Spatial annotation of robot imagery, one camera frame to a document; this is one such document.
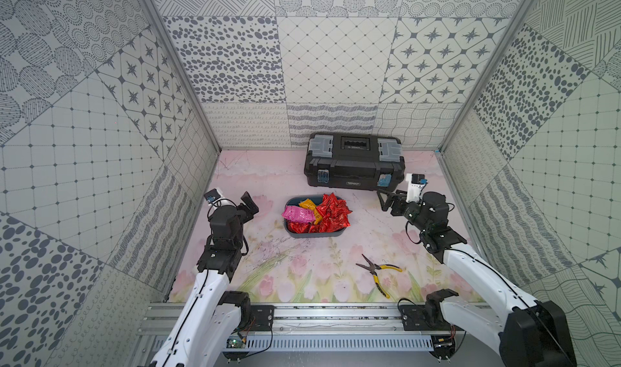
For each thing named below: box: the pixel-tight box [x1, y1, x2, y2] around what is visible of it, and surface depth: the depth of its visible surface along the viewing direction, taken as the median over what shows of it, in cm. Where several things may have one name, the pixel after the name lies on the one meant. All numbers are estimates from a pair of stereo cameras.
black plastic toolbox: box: [304, 132, 406, 192], surface depth 98 cm
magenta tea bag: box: [281, 205, 316, 223], surface depth 90 cm
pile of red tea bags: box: [287, 192, 353, 234], surface depth 90 cm
